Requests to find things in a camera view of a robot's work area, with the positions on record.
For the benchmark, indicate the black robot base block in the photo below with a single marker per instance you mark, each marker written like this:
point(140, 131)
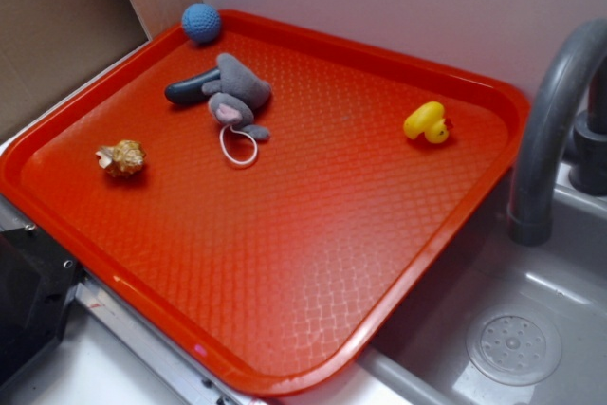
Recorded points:
point(39, 278)

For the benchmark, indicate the yellow rubber duck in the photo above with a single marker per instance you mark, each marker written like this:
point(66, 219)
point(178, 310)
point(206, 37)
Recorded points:
point(430, 122)

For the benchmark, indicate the orange plastic tray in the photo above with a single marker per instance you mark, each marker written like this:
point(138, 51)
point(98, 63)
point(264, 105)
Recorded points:
point(273, 277)

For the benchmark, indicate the grey plush elephant toy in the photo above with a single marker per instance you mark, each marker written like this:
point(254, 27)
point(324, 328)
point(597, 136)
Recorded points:
point(234, 98)

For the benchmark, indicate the golden seashell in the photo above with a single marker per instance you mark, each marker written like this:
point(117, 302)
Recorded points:
point(124, 159)

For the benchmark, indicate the blue textured ball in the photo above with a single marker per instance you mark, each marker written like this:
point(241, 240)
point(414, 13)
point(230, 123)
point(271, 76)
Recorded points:
point(201, 23)

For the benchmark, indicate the grey plastic sink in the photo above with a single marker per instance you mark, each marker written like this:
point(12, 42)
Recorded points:
point(420, 352)

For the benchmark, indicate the sink drain strainer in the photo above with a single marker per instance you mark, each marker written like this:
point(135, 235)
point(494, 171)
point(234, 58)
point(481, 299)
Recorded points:
point(514, 345)

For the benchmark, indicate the grey plastic faucet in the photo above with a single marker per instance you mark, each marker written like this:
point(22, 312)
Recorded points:
point(548, 134)

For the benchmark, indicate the dark grey faucet knob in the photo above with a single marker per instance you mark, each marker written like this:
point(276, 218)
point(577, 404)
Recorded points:
point(588, 174)

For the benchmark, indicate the brown cardboard panel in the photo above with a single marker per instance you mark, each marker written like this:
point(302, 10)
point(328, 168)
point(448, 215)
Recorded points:
point(50, 48)

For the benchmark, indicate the dark blue plastic handle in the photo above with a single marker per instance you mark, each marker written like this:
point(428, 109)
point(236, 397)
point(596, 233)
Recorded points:
point(190, 91)

